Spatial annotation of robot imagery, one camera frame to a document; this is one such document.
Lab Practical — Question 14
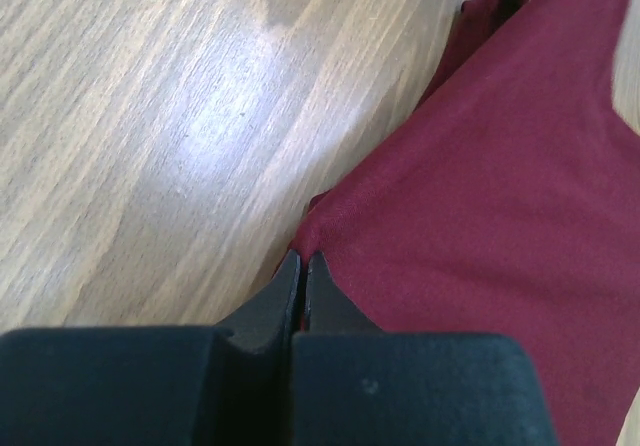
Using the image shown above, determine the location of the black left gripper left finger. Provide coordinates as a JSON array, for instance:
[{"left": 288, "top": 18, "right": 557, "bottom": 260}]
[{"left": 1, "top": 252, "right": 301, "bottom": 445}]

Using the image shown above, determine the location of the maroon t shirt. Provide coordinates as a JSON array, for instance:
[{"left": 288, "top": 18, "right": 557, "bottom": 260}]
[{"left": 291, "top": 0, "right": 639, "bottom": 445}]

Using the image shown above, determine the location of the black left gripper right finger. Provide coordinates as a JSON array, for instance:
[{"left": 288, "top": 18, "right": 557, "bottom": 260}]
[{"left": 291, "top": 254, "right": 555, "bottom": 445}]

